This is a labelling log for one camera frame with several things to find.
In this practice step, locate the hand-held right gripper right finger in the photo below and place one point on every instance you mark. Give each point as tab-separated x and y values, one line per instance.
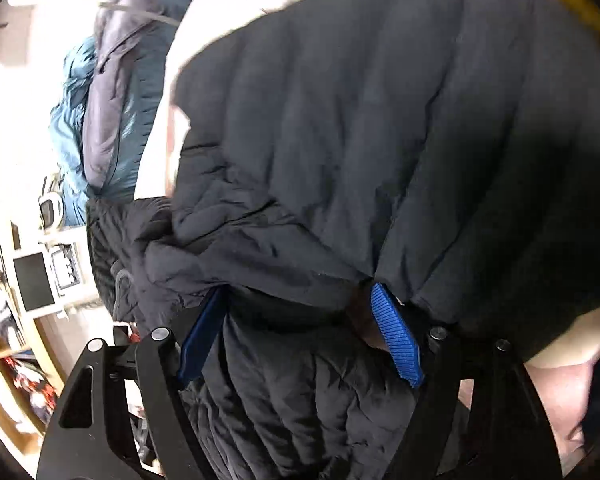
397	335

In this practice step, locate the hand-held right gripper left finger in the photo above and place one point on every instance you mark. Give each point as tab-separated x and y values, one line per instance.
200	345

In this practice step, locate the black knitted sweater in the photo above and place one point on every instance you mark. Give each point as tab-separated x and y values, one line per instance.
355	135

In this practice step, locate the colourful folded clothes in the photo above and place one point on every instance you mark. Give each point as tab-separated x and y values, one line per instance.
30	385

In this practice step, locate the wooden shelf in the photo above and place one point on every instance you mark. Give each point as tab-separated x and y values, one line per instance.
48	352

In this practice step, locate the white desk device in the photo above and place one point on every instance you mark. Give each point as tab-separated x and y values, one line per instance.
65	265

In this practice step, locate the white framed monitor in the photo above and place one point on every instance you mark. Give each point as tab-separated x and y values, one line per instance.
32	280

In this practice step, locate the dark grey jacket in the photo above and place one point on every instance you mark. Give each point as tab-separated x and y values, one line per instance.
110	110

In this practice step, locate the teal puffer jacket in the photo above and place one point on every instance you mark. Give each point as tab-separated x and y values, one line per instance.
67	125

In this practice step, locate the yellow cloth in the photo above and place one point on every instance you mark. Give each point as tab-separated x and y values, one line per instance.
587	5

